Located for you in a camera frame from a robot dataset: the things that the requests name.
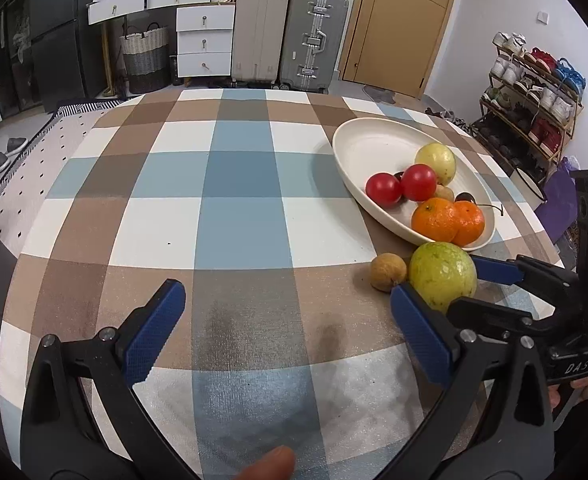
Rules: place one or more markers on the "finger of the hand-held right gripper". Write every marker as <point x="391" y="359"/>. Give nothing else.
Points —
<point x="496" y="270"/>
<point x="493" y="317"/>

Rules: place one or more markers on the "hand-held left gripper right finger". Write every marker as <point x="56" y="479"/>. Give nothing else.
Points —
<point x="421" y="332"/>

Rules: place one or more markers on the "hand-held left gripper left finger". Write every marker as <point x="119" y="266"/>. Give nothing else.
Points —
<point x="151" y="335"/>

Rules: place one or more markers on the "orange mandarin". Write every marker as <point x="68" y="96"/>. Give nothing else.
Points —
<point x="472" y="224"/>
<point x="436" y="220"/>

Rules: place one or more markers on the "green yellow passion fruit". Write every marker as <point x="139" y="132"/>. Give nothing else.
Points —
<point x="441" y="275"/>

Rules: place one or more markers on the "small brown round fruit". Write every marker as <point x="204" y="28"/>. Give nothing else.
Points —
<point x="443" y="193"/>
<point x="387" y="271"/>

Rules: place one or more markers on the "red tomato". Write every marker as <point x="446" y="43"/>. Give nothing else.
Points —
<point x="383" y="189"/>
<point x="418" y="182"/>

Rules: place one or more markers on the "large yellow fruit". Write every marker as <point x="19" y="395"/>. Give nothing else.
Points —
<point x="436" y="162"/>

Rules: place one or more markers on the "cream round plate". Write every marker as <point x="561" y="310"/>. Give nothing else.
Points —
<point x="373" y="140"/>

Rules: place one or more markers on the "person's right hand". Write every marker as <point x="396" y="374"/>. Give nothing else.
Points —
<point x="556" y="397"/>

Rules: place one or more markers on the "person's left hand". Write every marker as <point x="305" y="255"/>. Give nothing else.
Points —
<point x="271" y="465"/>

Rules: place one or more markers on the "purple bag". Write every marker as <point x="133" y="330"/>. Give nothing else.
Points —
<point x="558" y="200"/>

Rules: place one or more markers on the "white bucket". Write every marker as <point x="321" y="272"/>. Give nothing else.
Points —
<point x="528" y="185"/>

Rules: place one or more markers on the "metal shoe rack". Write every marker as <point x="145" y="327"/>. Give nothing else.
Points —
<point x="571" y="132"/>

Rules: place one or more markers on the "checked tablecloth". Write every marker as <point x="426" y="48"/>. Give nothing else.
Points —
<point x="244" y="200"/>

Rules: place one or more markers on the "group of sneakers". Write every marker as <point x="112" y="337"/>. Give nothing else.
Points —
<point x="543" y="95"/>

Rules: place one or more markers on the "beige dotted rug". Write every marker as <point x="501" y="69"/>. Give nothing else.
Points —
<point x="49" y="150"/>

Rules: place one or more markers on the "grey door mat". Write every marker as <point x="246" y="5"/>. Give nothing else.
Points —
<point x="378" y="94"/>

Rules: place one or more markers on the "grey slipper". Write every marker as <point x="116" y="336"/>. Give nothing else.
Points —
<point x="0" y="161"/>
<point x="16" y="146"/>

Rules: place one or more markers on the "wooden door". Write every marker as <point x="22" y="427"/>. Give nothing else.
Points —
<point x="403" y="25"/>

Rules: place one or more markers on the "woven laundry basket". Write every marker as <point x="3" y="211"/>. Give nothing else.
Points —
<point x="145" y="57"/>

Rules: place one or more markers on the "silver suitcase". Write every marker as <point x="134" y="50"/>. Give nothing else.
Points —
<point x="311" y="40"/>

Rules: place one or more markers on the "white drawer cabinet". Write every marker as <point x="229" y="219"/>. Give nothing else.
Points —
<point x="204" y="35"/>

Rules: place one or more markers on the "dark refrigerator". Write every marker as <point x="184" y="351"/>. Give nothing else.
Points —
<point x="54" y="35"/>

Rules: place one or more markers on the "beige suitcase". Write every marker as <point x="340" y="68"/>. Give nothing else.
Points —
<point x="259" y="30"/>

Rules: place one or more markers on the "white wall switch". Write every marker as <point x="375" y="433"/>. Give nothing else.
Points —
<point x="542" y="16"/>

